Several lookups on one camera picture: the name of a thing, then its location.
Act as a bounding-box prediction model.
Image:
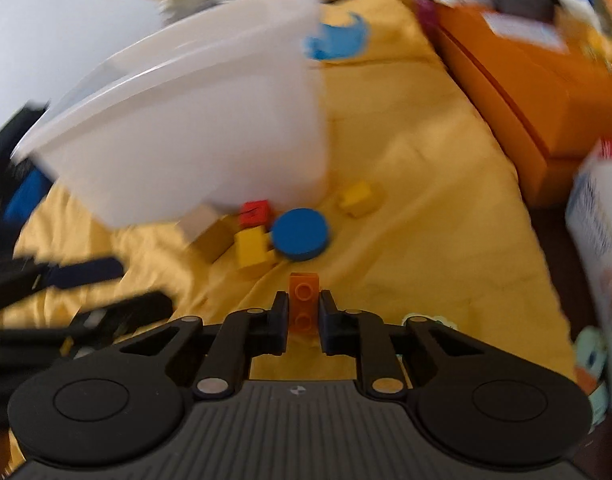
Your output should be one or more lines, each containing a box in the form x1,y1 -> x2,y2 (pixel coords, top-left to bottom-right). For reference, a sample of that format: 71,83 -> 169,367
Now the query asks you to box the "black device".
496,0 -> 557,18

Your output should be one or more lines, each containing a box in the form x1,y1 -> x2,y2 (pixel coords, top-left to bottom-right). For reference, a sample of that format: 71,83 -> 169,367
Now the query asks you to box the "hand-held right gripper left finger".
118,290 -> 290,401

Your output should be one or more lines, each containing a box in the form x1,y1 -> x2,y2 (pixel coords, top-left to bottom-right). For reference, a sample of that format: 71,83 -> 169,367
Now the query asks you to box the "blue foam shape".
303,12 -> 373,61

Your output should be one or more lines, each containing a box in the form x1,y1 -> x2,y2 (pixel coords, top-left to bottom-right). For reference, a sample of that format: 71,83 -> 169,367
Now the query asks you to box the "white wet wipes packet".
565,132 -> 612,356

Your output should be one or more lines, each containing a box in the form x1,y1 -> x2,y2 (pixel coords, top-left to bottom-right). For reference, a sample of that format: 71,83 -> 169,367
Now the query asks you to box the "blue round disc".
272,208 -> 331,263

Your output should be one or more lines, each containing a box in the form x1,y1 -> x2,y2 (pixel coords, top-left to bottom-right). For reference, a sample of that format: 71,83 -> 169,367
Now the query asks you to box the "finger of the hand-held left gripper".
60,291 -> 174,357
0,256 -> 125,306

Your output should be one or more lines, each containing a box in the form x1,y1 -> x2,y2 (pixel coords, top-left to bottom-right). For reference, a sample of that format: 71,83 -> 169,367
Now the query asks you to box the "white plastic bin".
10,0 -> 331,228

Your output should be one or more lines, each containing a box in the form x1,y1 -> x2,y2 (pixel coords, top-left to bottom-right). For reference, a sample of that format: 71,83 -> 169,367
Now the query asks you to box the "white paper card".
483,10 -> 569,53

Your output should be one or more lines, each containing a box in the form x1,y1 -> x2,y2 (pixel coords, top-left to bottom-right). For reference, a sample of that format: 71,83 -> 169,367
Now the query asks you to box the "wooden block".
178,204 -> 221,246

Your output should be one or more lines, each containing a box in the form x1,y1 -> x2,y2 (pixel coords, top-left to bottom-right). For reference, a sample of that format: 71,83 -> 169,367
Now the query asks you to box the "orange box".
433,5 -> 612,208

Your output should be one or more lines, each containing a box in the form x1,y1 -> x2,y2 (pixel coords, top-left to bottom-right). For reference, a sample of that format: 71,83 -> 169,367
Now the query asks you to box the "yellow cloth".
0,0 -> 577,461

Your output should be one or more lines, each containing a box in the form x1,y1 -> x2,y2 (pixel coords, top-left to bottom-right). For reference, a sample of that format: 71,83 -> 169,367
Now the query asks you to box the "small red toy brick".
238,200 -> 273,228

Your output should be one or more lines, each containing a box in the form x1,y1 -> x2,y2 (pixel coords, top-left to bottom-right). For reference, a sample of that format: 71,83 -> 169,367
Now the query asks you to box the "orange toy brick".
289,272 -> 320,333

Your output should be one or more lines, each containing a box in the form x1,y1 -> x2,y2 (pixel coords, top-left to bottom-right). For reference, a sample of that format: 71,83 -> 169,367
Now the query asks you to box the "blue and black bag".
0,105 -> 54,231

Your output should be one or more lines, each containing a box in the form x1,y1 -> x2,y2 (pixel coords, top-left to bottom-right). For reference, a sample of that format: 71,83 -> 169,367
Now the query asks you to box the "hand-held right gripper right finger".
318,289 -> 481,401

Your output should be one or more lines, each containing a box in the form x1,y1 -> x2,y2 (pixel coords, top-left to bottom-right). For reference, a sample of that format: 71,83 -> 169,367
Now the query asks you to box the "teal duck toy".
573,325 -> 612,428

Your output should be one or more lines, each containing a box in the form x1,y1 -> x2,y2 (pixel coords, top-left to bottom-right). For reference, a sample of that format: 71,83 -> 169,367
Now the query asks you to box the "small yellow toy brick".
336,181 -> 379,218
234,225 -> 279,268

